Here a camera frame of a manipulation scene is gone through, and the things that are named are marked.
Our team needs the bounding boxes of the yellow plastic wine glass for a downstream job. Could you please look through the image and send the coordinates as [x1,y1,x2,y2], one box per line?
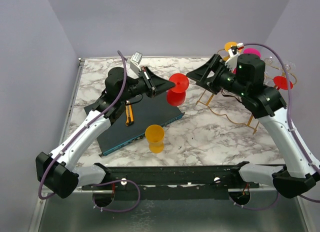
[145,124,165,154]

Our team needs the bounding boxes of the gold wire glass rack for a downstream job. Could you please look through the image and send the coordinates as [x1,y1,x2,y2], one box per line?
[195,48,298,135]

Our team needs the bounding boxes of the orange utility knife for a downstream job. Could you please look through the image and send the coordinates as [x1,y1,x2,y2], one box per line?
[125,103,134,127]

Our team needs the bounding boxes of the dark blue network switch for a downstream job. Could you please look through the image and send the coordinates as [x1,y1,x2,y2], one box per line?
[97,93,184,157]

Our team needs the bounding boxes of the red plastic wine glass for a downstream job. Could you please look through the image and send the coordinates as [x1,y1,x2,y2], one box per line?
[166,73,190,107]

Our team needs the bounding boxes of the aluminium extrusion rail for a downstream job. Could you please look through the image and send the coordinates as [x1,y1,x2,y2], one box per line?
[41,187,114,196]

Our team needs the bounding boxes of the magenta plastic wine glass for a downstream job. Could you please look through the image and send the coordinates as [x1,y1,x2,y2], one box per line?
[240,48,261,58]

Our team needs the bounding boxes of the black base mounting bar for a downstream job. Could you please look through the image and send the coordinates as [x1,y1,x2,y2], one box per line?
[49,163,293,200]

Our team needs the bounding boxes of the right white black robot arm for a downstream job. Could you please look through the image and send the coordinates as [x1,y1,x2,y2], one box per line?
[186,54,320,199]

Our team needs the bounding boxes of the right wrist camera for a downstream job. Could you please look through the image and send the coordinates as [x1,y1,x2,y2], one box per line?
[225,42,244,73]

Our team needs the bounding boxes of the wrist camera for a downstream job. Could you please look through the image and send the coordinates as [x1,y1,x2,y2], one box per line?
[127,51,143,75]
[225,42,244,73]

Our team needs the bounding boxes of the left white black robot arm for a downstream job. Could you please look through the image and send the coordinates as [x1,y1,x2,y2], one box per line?
[35,67,175,200]

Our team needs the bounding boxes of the clear wine glass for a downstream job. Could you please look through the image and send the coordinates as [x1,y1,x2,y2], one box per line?
[264,56,298,86]

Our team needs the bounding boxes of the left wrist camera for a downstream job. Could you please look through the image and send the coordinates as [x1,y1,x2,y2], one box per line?
[127,51,143,75]

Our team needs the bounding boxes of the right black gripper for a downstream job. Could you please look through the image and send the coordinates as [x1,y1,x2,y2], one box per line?
[186,53,248,98]

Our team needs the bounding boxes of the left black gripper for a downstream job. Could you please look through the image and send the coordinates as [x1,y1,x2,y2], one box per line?
[120,66,175,103]

